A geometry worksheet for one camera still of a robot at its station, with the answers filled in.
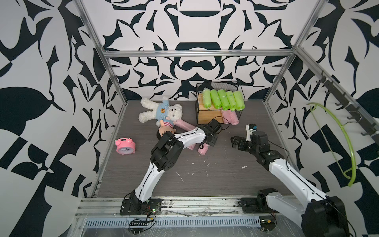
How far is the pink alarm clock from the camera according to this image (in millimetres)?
866

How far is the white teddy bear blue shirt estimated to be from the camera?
1033mm

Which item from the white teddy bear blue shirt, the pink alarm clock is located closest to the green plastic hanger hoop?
the white teddy bear blue shirt
